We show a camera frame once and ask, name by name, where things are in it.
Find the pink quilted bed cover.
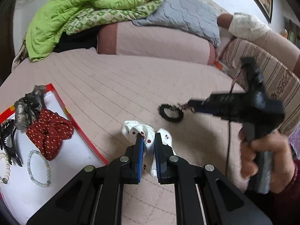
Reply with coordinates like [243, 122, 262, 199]
[1, 49, 232, 224]

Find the person's right hand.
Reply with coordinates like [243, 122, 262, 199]
[238, 129, 296, 194]

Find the red polka dot scrunchie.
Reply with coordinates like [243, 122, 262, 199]
[26, 109, 74, 161]

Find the black plastic hair claw clip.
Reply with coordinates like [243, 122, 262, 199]
[0, 119, 22, 167]

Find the white patterned cloth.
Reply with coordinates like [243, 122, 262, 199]
[228, 13, 272, 41]

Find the white cherry print scrunchie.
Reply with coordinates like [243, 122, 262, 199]
[121, 120, 172, 177]

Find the red rimmed white tray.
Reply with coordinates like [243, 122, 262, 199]
[1, 84, 108, 224]

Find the striped floral cushion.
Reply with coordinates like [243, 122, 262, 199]
[219, 39, 299, 136]

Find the grey brown satin scrunchie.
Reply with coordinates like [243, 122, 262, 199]
[14, 85, 47, 131]

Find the black elastic hair tie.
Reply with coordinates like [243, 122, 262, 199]
[159, 103, 195, 123]

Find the white pearl bracelet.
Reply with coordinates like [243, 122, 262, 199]
[0, 152, 12, 185]

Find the pink bolster pillow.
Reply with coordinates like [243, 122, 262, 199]
[97, 22, 216, 65]

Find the orange white small packet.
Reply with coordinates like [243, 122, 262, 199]
[214, 60, 230, 75]

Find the pale green bead bracelet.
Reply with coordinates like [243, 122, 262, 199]
[27, 149, 52, 188]

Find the green quilted blanket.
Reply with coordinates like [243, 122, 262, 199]
[25, 0, 164, 62]

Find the pink headboard bolster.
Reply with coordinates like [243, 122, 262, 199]
[217, 13, 299, 76]

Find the grey quilted pillow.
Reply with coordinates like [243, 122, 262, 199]
[132, 0, 221, 47]

